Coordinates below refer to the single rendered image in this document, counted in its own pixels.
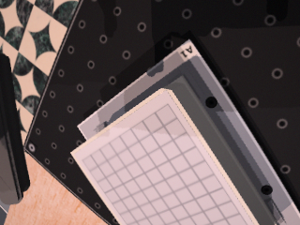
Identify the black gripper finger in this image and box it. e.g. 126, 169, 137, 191
0, 53, 30, 205

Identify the grey flat plate with slots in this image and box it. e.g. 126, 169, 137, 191
77, 39, 300, 225

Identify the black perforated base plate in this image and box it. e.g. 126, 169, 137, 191
23, 0, 300, 225

